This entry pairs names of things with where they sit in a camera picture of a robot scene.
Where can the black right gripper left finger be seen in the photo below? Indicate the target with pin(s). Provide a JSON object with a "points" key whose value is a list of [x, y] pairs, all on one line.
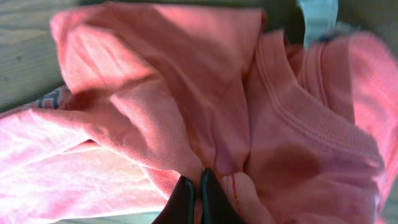
{"points": [[180, 205]]}

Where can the red orange t-shirt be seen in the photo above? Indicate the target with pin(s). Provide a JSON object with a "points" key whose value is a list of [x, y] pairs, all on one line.
{"points": [[157, 92]]}

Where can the dark blue jeans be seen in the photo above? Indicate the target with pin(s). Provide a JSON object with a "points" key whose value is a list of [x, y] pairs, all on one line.
{"points": [[303, 21]]}

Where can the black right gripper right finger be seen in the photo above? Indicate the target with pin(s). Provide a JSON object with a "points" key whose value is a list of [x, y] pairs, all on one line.
{"points": [[216, 206]]}

